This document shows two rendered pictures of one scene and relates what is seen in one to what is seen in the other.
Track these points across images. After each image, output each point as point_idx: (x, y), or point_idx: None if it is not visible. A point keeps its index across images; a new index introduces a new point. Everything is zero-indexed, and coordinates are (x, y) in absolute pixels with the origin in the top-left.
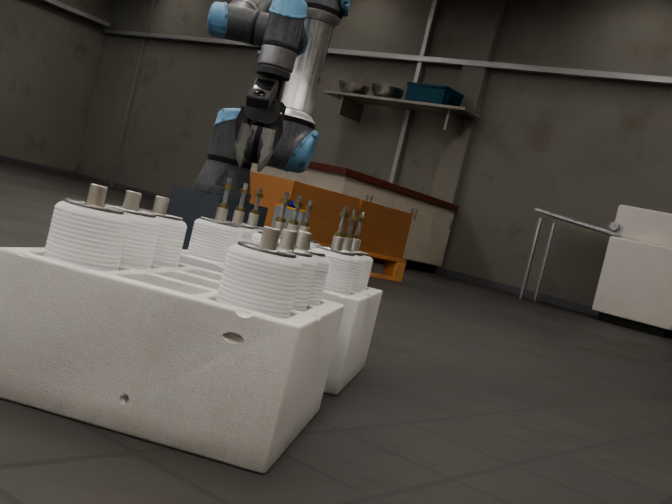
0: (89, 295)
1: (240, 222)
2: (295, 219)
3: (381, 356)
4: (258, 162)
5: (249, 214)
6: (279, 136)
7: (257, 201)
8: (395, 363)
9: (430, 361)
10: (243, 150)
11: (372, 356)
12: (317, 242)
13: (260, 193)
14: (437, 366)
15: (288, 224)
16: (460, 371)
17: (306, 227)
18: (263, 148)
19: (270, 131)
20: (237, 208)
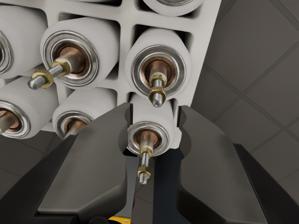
0: None
1: (152, 69)
2: (54, 66)
3: (54, 147)
4: (130, 103)
5: (152, 147)
6: (25, 178)
7: (143, 162)
8: (40, 135)
9: (29, 170)
10: (188, 120)
11: (58, 140)
12: (55, 124)
13: (141, 174)
14: (21, 159)
15: (69, 61)
16: (6, 160)
17: (66, 135)
18: (115, 130)
19: (73, 195)
20: (162, 76)
